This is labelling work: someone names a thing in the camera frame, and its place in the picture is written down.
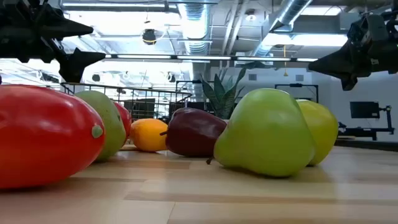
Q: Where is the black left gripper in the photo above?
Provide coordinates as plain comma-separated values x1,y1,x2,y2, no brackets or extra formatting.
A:
0,0,107,84

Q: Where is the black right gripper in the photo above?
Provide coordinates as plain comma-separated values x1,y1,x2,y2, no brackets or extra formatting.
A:
307,9,398,91

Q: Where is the yellow-green apple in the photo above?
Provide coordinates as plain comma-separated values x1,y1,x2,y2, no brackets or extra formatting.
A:
295,98,340,167

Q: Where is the wire basket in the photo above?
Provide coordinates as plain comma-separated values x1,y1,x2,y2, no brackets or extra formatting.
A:
60,82,193,122

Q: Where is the speckled green pear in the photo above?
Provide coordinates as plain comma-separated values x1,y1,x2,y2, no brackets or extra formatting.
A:
74,90,127,162

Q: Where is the red round fruit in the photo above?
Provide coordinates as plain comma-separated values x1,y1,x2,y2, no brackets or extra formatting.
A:
113,101,132,141

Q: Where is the smooth green pear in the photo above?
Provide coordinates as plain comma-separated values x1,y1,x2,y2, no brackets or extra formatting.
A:
206,88,317,178

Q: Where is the orange yellow mango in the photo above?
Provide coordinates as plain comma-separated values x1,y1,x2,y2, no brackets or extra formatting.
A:
129,118,169,153

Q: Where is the dark red apple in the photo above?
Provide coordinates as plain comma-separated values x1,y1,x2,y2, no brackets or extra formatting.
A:
160,107,228,158

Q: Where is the rectangular ceiling light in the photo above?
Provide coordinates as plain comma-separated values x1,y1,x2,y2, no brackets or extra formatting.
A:
262,32,348,48

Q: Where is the dark background table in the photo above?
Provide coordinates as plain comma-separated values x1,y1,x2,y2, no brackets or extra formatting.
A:
335,138,398,152

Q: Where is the red mango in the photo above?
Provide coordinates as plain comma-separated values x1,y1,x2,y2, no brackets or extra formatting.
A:
0,83,106,190

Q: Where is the dark desk monitor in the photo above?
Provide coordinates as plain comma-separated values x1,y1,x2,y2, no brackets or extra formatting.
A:
123,98,156,121

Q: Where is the green snake plant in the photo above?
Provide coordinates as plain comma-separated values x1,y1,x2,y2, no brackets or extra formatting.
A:
200,67,248,121

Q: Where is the long overhead light bar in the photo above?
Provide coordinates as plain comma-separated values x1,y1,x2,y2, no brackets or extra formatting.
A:
104,53,320,63

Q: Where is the black wall monitor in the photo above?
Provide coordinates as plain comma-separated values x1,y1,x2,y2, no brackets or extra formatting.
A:
349,101,381,119

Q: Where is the black metal frame stand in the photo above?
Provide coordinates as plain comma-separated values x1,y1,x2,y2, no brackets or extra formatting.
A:
274,83,320,103

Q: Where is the yellow hanging cord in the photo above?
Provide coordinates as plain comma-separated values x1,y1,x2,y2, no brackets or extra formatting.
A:
282,45,289,78

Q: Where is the black ceiling camera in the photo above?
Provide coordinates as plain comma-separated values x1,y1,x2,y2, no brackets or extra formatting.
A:
142,28,157,46

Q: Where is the silver slanted ventilation duct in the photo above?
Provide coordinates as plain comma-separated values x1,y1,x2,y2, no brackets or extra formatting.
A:
250,0,313,58

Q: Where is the silver ribbed ventilation duct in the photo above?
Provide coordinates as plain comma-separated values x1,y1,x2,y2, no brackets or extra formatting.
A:
178,2,214,56

